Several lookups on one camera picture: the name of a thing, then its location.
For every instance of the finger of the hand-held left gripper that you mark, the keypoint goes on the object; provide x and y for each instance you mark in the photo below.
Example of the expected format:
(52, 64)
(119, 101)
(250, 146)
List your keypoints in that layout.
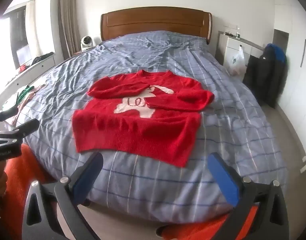
(28, 126)
(8, 112)

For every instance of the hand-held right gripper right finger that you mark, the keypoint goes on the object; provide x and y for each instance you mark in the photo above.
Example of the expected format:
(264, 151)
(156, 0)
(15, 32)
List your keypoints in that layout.
(223, 177)

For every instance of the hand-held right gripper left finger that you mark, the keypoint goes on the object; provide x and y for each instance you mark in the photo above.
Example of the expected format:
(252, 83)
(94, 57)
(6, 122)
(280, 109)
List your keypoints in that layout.
(89, 175)

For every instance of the red knit sweater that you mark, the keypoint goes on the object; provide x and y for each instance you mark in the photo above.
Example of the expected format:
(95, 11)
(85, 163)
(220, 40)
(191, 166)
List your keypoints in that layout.
(143, 135)

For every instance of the dark clothes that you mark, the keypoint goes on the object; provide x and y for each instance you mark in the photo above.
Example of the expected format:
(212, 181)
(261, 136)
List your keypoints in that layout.
(43, 57)

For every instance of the white cloth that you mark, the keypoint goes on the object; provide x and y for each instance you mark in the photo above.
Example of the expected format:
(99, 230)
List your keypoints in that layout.
(10, 102)

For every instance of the green garment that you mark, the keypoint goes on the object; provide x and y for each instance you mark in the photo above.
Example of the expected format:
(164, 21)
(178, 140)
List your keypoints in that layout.
(25, 92)

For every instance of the pink garment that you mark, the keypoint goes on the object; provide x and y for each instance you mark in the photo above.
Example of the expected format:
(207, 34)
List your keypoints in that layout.
(36, 89)

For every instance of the white drawer cabinet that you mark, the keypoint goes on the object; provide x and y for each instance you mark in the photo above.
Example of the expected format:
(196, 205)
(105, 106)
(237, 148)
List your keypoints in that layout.
(30, 73)

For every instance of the small red cloth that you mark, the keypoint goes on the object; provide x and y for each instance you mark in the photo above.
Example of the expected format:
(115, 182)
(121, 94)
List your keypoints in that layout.
(23, 68)

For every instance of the blue-grey checked blanket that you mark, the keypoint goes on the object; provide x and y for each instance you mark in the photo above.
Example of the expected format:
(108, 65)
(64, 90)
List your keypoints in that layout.
(143, 182)

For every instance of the window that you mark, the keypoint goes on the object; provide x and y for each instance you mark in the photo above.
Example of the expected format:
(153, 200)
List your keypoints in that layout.
(18, 37)

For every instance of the sheer white curtain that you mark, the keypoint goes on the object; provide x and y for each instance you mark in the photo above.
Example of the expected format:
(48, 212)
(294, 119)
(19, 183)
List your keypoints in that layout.
(32, 27)

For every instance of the round white fan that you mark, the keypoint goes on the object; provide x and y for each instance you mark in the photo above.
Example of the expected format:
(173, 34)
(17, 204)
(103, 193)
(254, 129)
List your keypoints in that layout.
(86, 43)

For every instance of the black and blue jacket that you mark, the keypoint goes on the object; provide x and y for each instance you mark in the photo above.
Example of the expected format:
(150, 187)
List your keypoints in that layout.
(263, 80)

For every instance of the beige curtain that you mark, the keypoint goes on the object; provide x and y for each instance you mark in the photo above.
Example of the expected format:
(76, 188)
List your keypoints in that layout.
(68, 17)

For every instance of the white wardrobe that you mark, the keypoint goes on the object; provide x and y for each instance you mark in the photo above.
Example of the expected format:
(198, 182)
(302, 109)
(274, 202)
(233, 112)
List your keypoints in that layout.
(298, 92)

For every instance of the white plastic bag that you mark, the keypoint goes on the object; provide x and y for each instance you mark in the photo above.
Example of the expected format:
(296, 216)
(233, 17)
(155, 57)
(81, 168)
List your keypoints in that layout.
(237, 61)

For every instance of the white nightstand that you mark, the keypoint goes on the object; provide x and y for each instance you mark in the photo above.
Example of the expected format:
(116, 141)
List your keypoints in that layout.
(230, 46)

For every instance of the small bottle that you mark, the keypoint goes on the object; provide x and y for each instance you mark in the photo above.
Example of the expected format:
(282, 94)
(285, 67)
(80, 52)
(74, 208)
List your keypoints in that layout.
(238, 33)

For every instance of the wooden headboard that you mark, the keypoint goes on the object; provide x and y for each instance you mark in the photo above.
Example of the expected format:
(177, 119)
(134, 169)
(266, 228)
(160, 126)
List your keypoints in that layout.
(155, 22)

